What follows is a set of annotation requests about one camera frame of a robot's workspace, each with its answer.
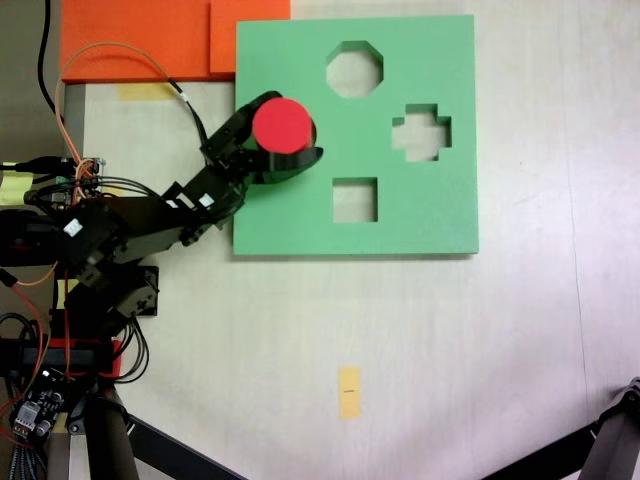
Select thin black wire pair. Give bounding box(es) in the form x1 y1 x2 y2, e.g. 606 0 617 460
167 77 211 151

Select thick black cable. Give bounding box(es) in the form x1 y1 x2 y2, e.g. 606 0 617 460
38 0 58 115

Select yellow tape strip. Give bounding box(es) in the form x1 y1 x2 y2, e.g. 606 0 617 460
117 83 175 102

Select green shape sorting board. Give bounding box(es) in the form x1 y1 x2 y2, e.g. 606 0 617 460
231 14 480 259

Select black USB cable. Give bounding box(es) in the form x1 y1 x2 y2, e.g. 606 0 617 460
0 156 76 177

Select black power converter board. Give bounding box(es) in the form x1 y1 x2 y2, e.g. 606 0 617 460
8 368 69 444

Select dark tripod leg tube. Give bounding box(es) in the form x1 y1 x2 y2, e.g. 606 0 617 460
83 392 139 480

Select yellow sticky note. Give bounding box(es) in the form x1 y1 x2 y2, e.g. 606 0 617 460
0 171 35 205

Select yellow paper label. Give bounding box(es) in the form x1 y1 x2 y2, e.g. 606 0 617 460
338 365 363 421

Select black tripod leg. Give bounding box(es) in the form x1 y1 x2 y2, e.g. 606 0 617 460
582 376 640 480

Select thin orange wire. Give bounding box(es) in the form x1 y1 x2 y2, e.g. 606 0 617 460
54 41 176 184

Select multicolour wire bundle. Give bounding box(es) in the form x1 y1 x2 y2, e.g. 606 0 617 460
3 443 49 480

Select black tripod strut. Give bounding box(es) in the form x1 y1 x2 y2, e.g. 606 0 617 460
479 424 601 480
124 413 249 480

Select large flat orange block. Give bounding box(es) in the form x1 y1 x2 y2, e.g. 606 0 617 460
59 0 236 84

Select circuit board with wires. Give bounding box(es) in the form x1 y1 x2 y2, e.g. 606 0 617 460
58 156 109 206

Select red cylinder block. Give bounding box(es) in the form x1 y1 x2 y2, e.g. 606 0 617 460
251 96 316 156

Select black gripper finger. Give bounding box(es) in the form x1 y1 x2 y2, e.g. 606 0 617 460
231 90 284 151
248 145 326 187

